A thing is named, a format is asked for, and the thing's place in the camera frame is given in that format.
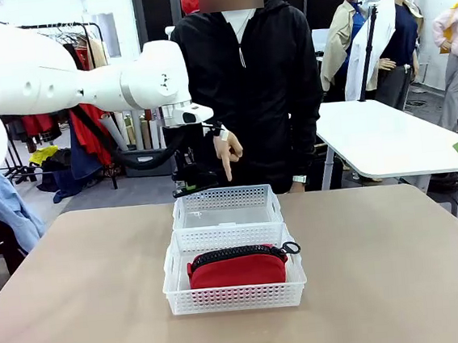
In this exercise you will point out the grey cardboard tube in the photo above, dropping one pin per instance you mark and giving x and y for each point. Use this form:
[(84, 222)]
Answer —
[(136, 127)]

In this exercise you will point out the light blue shirt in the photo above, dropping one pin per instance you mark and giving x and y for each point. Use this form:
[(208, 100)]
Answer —
[(11, 208)]

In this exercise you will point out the black bag under table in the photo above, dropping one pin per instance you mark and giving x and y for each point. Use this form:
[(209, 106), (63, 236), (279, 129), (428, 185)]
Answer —
[(445, 185)]

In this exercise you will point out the person's left forearm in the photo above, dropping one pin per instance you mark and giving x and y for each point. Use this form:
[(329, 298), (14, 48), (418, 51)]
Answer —
[(306, 148)]

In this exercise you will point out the beige garment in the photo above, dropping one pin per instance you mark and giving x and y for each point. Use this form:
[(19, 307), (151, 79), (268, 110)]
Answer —
[(97, 52)]

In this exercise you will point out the white coat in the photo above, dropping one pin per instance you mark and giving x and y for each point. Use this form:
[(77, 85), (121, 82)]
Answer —
[(382, 35)]

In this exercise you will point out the black metal clothes rack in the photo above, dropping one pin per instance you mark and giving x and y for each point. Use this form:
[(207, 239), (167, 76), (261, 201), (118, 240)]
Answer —
[(111, 158)]

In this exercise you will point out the mannequin in beige coat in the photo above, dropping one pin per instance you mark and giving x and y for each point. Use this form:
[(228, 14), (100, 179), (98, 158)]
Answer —
[(336, 47)]

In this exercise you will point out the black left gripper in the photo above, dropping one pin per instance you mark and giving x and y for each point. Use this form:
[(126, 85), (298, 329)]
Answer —
[(186, 147)]

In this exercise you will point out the dark crumpled garment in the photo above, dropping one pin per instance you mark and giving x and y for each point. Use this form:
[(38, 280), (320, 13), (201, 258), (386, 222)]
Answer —
[(56, 172)]

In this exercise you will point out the white hanging panel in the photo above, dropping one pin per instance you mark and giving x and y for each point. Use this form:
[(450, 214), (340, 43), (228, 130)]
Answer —
[(109, 35)]

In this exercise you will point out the red zipper pouch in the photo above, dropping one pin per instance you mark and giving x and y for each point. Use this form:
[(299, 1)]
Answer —
[(234, 270)]

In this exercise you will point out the person's left hand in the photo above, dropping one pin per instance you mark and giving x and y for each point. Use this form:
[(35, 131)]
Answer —
[(300, 187)]

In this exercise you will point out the yellow garment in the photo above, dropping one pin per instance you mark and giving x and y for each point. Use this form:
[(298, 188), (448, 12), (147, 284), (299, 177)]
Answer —
[(42, 155)]

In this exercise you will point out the white wrist tag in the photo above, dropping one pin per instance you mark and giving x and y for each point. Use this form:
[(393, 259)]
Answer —
[(224, 135)]

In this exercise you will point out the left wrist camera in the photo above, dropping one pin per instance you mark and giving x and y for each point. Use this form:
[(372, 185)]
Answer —
[(191, 114)]

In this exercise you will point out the person in black jacket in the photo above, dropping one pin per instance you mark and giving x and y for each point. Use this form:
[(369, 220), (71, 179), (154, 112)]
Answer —
[(268, 74)]

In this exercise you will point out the blue denim garment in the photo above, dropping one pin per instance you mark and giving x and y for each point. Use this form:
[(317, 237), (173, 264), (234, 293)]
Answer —
[(84, 169)]

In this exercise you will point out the dark grey garment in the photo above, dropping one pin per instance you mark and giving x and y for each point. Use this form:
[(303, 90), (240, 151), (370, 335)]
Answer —
[(14, 127)]

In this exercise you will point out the brown cardboard roll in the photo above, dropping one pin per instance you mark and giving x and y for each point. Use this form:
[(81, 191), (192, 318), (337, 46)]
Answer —
[(148, 114)]

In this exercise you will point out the mannequin in navy top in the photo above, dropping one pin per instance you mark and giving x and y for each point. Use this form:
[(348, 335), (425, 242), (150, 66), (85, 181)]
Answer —
[(405, 41)]

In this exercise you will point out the red jacket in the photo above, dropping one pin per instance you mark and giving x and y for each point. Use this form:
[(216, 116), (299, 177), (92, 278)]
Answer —
[(39, 124)]

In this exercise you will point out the red dress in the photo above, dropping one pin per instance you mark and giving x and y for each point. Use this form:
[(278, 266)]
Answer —
[(90, 140)]

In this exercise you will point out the person's right hand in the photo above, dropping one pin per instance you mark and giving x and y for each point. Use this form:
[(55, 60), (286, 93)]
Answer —
[(227, 149)]

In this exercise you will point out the white table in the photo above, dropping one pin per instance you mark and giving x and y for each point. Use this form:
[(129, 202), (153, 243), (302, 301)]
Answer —
[(387, 132)]

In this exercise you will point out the black tripod pole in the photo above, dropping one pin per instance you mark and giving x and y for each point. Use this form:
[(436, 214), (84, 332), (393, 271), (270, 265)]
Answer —
[(368, 52)]

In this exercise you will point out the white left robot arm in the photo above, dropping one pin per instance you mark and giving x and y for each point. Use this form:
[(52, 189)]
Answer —
[(82, 84)]

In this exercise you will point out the silver wristwatch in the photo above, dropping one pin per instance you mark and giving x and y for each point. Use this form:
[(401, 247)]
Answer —
[(300, 179)]

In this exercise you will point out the white perforated plastic basket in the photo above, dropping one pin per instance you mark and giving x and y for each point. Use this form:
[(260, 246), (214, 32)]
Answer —
[(233, 298), (224, 202)]

